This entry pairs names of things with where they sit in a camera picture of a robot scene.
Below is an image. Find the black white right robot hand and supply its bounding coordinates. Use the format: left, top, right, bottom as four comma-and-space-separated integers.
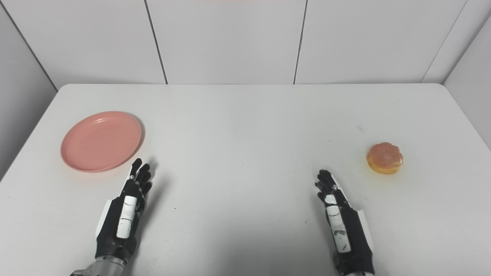
315, 169, 376, 276

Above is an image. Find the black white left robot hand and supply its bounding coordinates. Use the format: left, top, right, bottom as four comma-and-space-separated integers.
95, 158, 153, 265

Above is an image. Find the golden cream puff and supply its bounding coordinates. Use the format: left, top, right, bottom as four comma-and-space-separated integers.
366, 142, 404, 175

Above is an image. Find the pink round plate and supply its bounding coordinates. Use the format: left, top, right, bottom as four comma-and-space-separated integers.
60, 111, 142, 173

